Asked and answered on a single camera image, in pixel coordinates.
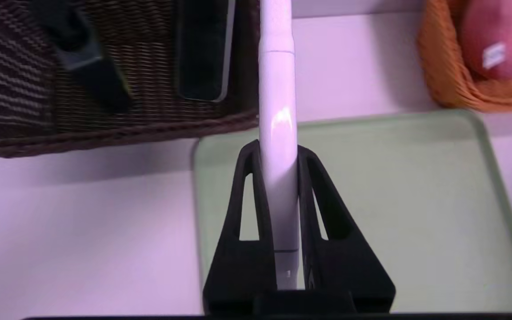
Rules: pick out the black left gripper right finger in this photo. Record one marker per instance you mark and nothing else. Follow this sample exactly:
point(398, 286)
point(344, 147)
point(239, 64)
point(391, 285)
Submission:
point(345, 266)

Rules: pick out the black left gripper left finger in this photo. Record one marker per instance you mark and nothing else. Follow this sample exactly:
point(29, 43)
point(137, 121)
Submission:
point(245, 266)

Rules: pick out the white marker pen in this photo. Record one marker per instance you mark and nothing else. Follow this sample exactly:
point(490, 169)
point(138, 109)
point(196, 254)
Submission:
point(278, 133)

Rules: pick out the dark green pump bottle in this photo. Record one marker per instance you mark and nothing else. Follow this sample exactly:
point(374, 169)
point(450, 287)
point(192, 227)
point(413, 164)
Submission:
point(87, 58)

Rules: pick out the pink plush peach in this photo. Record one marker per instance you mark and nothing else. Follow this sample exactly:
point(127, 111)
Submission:
point(500, 40)

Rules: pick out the dark brown wicker basket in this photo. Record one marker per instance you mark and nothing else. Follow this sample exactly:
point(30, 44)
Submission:
point(127, 120)

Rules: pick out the orange wicker basket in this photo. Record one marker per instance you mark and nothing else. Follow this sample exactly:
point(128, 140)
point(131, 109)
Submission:
point(451, 75)

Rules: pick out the light green plastic tray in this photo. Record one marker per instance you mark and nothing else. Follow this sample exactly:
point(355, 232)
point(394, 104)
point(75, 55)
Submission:
point(416, 200)

